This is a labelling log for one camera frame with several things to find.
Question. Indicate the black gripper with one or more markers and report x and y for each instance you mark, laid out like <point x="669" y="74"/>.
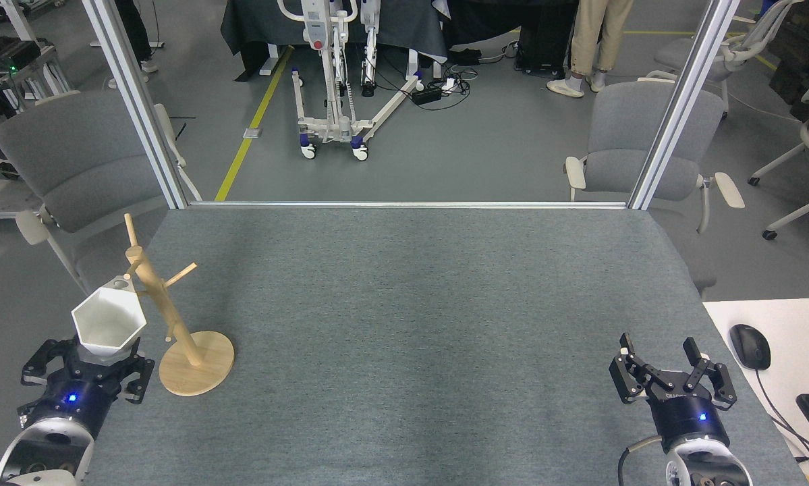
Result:
<point x="687" y="415"/>
<point x="73" y="405"/>

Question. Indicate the white hexagonal cup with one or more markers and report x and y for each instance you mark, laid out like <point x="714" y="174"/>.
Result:
<point x="107" y="320"/>

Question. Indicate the wooden cup rack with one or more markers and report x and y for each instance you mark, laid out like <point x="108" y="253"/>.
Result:
<point x="198" y="368"/>

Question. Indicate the black computer mouse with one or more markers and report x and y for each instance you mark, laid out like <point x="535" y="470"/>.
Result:
<point x="749" y="345"/>

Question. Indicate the grey chair with beige armrests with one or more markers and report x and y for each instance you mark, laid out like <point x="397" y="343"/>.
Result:
<point x="627" y="128"/>
<point x="73" y="155"/>

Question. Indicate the metal floor socket plate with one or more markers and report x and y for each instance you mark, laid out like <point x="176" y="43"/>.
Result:
<point x="252" y="133"/>

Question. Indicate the metal equipment cart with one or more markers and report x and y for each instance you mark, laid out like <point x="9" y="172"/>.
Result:
<point x="19" y="54"/>

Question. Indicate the dark stacked crates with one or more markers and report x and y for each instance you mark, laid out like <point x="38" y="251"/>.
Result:
<point x="792" y="47"/>

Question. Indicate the black case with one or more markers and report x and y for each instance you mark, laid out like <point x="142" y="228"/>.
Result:
<point x="546" y="47"/>

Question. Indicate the black power strip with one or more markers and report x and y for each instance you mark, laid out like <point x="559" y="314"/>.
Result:
<point x="427" y="95"/>

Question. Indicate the white stand on wheels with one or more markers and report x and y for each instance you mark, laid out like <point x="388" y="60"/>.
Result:
<point x="316" y="27"/>

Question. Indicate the dark grey table cloth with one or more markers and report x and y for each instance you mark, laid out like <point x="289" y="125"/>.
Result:
<point x="404" y="27"/>

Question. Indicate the silver aluminium post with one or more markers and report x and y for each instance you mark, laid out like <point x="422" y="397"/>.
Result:
<point x="134" y="101"/>
<point x="681" y="101"/>

